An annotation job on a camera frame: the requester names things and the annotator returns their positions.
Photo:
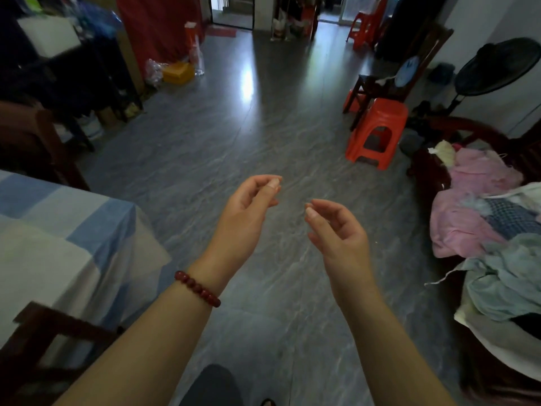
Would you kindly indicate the person's right hand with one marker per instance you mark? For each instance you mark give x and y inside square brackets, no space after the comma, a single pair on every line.
[344,253]

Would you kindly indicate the person's left hand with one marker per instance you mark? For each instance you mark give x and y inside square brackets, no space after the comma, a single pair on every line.
[241,232]

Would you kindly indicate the person's right forearm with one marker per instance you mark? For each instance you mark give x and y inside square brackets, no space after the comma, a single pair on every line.
[393,359]

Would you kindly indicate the person's left forearm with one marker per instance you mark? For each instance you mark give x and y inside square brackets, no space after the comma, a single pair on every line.
[139,359]

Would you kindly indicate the person's grey trousers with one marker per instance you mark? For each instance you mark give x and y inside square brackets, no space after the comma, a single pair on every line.
[211,389]

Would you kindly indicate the dark blue plastic stool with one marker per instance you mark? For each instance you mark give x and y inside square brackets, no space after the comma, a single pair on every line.
[441,73]

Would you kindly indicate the tall red plastic stool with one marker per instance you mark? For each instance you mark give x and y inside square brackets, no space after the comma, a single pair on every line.
[359,31]

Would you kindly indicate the red plastic stool stack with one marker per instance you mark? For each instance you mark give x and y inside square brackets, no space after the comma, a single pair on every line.
[379,16]

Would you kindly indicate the dark wooden sofa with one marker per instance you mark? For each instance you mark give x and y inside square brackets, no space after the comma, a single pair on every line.
[431,177]

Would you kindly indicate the cream cloth bundle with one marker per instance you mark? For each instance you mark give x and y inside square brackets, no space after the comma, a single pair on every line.
[443,154]

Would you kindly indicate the pale green cloth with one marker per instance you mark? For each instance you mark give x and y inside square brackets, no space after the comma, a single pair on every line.
[503,283]

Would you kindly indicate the black white woven sandal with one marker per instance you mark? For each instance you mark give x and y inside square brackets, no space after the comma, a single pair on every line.
[268,403]

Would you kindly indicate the yellow plastic box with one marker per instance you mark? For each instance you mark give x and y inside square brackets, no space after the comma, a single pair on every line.
[178,73]

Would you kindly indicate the crushed red capped bottle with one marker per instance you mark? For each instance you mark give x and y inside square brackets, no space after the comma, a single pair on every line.
[197,59]

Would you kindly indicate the cream folded cloth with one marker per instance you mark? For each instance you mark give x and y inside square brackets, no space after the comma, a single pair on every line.
[498,346]

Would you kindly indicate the clear plastic bag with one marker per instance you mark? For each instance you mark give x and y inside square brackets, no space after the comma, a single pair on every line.
[153,73]

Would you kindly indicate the white plastic bucket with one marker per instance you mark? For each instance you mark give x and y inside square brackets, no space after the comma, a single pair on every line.
[91,126]

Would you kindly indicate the light blue round lid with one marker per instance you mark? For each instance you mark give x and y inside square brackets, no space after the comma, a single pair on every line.
[406,71]

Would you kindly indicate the blue white checked tablecloth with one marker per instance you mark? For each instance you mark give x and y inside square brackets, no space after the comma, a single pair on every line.
[50,266]

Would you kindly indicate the red floor mat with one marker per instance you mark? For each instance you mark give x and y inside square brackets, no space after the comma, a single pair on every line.
[220,32]

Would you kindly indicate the orange white carton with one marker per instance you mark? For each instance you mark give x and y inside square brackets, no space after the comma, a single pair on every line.
[191,33]

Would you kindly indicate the dark wooden dining chair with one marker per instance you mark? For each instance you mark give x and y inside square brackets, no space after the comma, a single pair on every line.
[46,135]
[38,334]

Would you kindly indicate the red patterned mattress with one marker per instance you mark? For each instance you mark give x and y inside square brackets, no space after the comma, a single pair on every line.
[156,25]

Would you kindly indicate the grey staircase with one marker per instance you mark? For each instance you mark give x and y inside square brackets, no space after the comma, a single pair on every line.
[238,5]

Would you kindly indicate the dark cluttered storage shelf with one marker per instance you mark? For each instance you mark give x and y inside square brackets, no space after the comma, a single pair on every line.
[63,80]

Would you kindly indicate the black tall cabinet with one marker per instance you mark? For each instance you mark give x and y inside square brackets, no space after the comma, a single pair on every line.
[405,25]

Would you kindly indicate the black standing fan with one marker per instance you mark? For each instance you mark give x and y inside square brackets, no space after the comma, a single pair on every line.
[498,67]

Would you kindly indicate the white storage box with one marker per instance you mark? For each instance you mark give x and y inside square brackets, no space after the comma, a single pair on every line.
[48,35]

